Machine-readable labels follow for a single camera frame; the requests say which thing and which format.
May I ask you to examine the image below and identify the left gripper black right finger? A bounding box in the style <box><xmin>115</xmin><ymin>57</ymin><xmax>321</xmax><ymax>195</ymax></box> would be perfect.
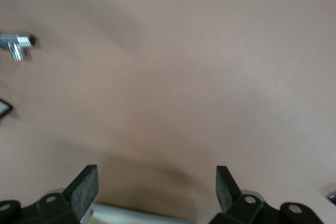
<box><xmin>209</xmin><ymin>165</ymin><xmax>284</xmax><ymax>224</ymax></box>

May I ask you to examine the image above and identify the chrome tee valve fitting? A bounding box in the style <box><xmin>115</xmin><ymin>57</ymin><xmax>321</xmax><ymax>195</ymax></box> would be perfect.
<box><xmin>0</xmin><ymin>33</ymin><xmax>37</xmax><ymax>62</ymax></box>

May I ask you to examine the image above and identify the black switch with white cap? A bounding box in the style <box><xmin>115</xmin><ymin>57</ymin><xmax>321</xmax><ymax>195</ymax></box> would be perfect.
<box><xmin>0</xmin><ymin>98</ymin><xmax>13</xmax><ymax>120</ymax></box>

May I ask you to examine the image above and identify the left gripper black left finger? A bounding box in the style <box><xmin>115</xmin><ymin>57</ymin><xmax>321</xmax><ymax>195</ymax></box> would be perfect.
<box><xmin>22</xmin><ymin>165</ymin><xmax>99</xmax><ymax>224</ymax></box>

